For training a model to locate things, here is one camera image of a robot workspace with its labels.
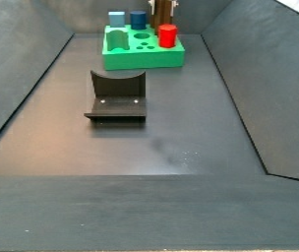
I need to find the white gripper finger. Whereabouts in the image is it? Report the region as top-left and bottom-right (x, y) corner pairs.
(171, 0), (179, 16)
(148, 0), (155, 15)

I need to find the brown star prism block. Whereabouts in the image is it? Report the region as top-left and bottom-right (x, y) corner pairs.
(151, 0), (172, 32)

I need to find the green shape sorter board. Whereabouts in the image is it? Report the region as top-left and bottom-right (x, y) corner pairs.
(103, 25), (186, 70)

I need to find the dark blue cylinder block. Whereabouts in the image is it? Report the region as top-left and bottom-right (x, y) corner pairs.
(130, 11), (147, 30)

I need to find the red hexagonal prism block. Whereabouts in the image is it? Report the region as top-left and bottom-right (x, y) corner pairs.
(159, 24), (178, 48)

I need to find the light blue cube block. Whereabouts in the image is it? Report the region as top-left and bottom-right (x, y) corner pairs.
(110, 11), (124, 28)

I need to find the green notched block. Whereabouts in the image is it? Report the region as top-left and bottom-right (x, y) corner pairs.
(107, 30), (130, 51)

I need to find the dark grey curved holder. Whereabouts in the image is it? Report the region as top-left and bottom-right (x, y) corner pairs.
(84, 71), (147, 120)

